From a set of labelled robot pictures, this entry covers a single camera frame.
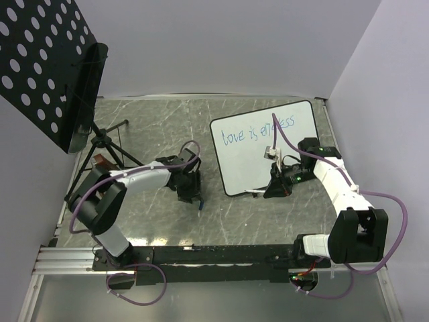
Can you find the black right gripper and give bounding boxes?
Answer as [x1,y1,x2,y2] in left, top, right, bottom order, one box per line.
[263,161,317,199]

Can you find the white whiteboard with black frame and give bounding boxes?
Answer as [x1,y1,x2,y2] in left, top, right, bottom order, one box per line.
[210,101,318,197]

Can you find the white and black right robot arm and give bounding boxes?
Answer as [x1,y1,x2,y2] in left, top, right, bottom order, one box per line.
[263,138,388,267]

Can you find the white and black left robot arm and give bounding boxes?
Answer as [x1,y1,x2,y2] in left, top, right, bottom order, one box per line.
[67,148,204,270]

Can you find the brown wooden metronome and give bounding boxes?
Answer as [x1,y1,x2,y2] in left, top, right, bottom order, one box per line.
[90,154,119,171]

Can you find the black perforated music stand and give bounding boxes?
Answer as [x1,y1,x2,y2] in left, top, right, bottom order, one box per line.
[0,0,160,202]

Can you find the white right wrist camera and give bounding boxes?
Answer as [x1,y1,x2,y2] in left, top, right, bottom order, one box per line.
[264,146,282,170]

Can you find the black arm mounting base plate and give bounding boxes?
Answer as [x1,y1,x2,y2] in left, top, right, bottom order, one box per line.
[93,244,331,286]

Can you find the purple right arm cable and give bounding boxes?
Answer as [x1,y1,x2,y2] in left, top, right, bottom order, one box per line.
[271,113,409,275]

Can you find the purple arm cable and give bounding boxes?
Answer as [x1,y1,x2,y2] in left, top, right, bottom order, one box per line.
[68,140,202,235]
[271,113,409,275]

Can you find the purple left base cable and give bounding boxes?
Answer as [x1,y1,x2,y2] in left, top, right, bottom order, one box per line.
[105,264,167,307]

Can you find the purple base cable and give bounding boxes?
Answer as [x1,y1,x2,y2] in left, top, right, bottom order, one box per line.
[105,264,167,307]
[291,258,355,299]

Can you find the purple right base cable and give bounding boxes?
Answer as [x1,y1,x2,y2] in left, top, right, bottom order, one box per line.
[291,258,355,299]

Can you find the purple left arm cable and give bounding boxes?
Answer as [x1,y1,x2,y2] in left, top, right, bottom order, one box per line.
[68,140,202,235]

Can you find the aluminium rail frame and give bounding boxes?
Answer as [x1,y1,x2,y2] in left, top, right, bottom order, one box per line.
[20,96,402,321]

